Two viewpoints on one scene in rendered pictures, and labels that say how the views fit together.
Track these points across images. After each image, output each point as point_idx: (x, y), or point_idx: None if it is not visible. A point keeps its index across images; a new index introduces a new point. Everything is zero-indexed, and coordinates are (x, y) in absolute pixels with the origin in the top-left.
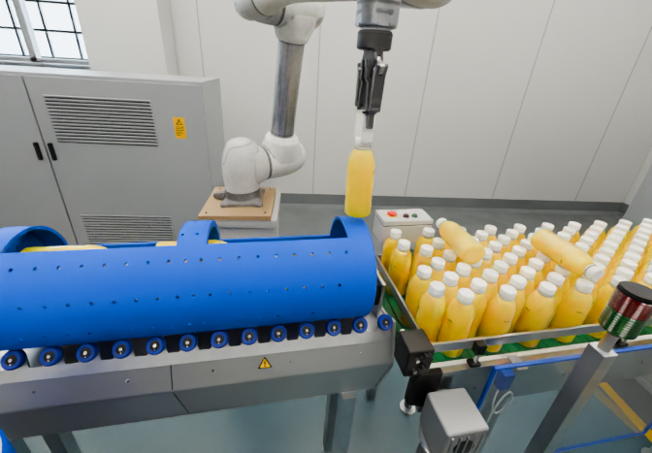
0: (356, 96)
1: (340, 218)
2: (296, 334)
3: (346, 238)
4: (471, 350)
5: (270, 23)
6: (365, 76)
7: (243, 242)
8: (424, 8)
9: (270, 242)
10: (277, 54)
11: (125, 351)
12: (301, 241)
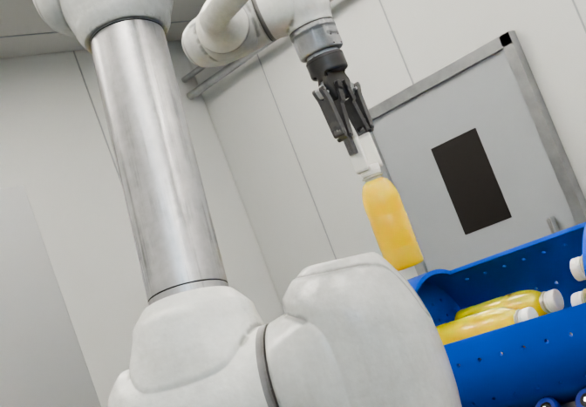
0: (341, 122)
1: (423, 278)
2: (574, 402)
3: (451, 270)
4: None
5: None
6: (351, 94)
7: (569, 227)
8: (231, 60)
9: (538, 239)
10: (166, 56)
11: None
12: (503, 252)
